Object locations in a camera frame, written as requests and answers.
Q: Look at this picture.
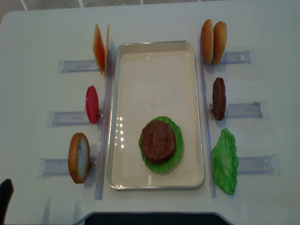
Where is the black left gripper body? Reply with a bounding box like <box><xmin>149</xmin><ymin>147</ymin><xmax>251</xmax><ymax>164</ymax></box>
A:
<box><xmin>0</xmin><ymin>179</ymin><xmax>14</xmax><ymax>221</ymax></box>

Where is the orange cheese slice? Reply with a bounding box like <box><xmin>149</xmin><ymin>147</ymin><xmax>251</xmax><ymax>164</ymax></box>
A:
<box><xmin>105</xmin><ymin>25</ymin><xmax>110</xmax><ymax>76</ymax></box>
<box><xmin>92</xmin><ymin>24</ymin><xmax>105</xmax><ymax>74</ymax></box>

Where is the black robot base front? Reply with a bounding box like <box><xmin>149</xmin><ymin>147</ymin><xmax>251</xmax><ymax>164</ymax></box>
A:
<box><xmin>85</xmin><ymin>212</ymin><xmax>231</xmax><ymax>225</ymax></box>

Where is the clear tomato holder strip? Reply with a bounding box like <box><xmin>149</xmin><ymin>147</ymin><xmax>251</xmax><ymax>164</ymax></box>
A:
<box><xmin>47</xmin><ymin>111</ymin><xmax>91</xmax><ymax>127</ymax></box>

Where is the red tomato slice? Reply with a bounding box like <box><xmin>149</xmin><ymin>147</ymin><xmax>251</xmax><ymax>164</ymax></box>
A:
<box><xmin>85</xmin><ymin>86</ymin><xmax>99</xmax><ymax>124</ymax></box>

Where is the clear cheese holder strip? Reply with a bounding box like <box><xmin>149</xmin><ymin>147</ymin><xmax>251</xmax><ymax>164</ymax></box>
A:
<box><xmin>58</xmin><ymin>60</ymin><xmax>99</xmax><ymax>74</ymax></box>

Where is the brown meat patty on tray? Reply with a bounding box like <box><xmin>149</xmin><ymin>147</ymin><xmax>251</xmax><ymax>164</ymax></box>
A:
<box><xmin>140</xmin><ymin>120</ymin><xmax>176</xmax><ymax>164</ymax></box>

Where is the lettuce leaf on tray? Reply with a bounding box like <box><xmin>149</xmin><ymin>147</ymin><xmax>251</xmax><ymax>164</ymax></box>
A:
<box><xmin>138</xmin><ymin>116</ymin><xmax>184</xmax><ymax>174</ymax></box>

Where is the upright green lettuce leaf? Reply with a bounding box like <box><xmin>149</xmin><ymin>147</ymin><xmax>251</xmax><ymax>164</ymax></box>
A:
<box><xmin>211</xmin><ymin>128</ymin><xmax>239</xmax><ymax>195</ymax></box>

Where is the upright brown meat patty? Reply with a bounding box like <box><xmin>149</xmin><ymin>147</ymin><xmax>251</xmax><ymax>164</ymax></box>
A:
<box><xmin>212</xmin><ymin>77</ymin><xmax>226</xmax><ymax>121</ymax></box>

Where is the clear lettuce holder strip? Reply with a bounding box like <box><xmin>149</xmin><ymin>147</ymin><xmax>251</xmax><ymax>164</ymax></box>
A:
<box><xmin>238</xmin><ymin>154</ymin><xmax>280</xmax><ymax>175</ymax></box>

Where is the clear bun holder lower-left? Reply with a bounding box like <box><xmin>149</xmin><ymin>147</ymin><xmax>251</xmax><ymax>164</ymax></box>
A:
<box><xmin>38</xmin><ymin>157</ymin><xmax>97</xmax><ymax>177</ymax></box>

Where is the bun slice lower left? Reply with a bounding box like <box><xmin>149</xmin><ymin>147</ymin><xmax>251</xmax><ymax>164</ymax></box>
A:
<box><xmin>68</xmin><ymin>133</ymin><xmax>90</xmax><ymax>184</ymax></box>

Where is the white metal tray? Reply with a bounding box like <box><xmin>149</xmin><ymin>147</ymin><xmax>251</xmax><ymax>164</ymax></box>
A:
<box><xmin>106</xmin><ymin>41</ymin><xmax>204</xmax><ymax>189</ymax></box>

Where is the bun half upper left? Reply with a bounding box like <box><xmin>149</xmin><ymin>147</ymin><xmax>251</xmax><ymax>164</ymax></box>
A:
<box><xmin>200</xmin><ymin>19</ymin><xmax>214</xmax><ymax>64</ymax></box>

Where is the bun half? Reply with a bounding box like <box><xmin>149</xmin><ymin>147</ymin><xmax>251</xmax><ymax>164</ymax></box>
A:
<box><xmin>212</xmin><ymin>21</ymin><xmax>227</xmax><ymax>65</ymax></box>
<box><xmin>200</xmin><ymin>19</ymin><xmax>214</xmax><ymax>64</ymax></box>

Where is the clear patty holder strip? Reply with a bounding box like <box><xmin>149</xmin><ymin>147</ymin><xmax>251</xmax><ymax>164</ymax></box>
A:
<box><xmin>224</xmin><ymin>101</ymin><xmax>268</xmax><ymax>119</ymax></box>

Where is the bun half upper right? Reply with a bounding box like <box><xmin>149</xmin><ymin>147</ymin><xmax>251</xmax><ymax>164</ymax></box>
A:
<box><xmin>212</xmin><ymin>21</ymin><xmax>227</xmax><ymax>65</ymax></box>

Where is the clear bun holder upper-right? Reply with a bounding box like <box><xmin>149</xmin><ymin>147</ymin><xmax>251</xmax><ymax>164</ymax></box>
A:
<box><xmin>201</xmin><ymin>49</ymin><xmax>255</xmax><ymax>66</ymax></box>

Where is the long clear rail left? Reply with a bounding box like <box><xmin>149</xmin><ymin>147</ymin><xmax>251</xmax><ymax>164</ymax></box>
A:
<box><xmin>95</xmin><ymin>39</ymin><xmax>116</xmax><ymax>200</ymax></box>

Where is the long clear rail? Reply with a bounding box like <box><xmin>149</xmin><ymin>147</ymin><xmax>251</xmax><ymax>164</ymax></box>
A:
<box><xmin>95</xmin><ymin>39</ymin><xmax>116</xmax><ymax>200</ymax></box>
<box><xmin>198</xmin><ymin>32</ymin><xmax>217</xmax><ymax>198</ymax></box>

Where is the long clear rail right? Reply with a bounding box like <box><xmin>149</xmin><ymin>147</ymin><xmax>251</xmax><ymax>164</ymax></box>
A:
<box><xmin>198</xmin><ymin>32</ymin><xmax>217</xmax><ymax>198</ymax></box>

